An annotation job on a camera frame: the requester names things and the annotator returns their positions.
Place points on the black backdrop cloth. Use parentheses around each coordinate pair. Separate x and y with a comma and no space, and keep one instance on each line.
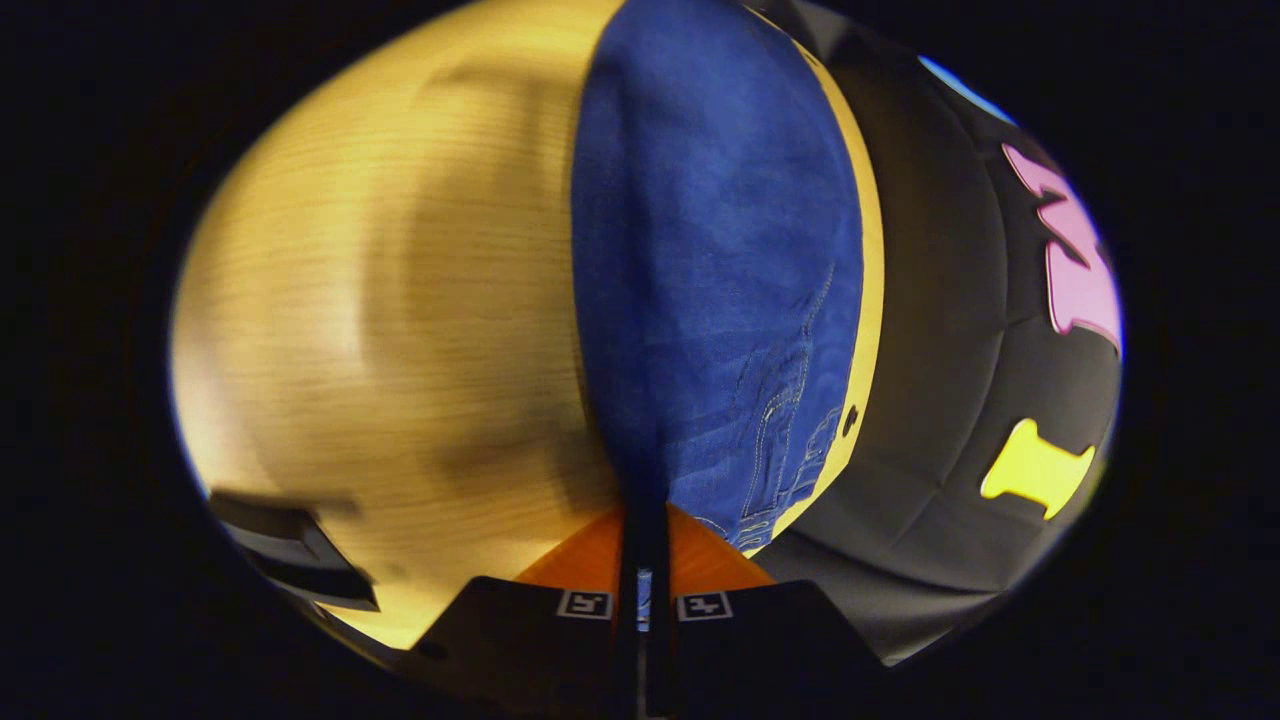
(930,300)

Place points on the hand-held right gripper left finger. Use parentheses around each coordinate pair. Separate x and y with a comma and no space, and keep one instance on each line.
(520,640)

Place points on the blue jeans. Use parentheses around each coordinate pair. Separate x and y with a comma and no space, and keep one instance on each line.
(700,250)

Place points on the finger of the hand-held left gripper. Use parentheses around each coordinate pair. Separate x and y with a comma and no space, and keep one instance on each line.
(300,555)

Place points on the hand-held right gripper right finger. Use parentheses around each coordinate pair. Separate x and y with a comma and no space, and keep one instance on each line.
(760,640)

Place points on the black table grommet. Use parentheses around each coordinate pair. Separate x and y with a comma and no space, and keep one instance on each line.
(850,420)

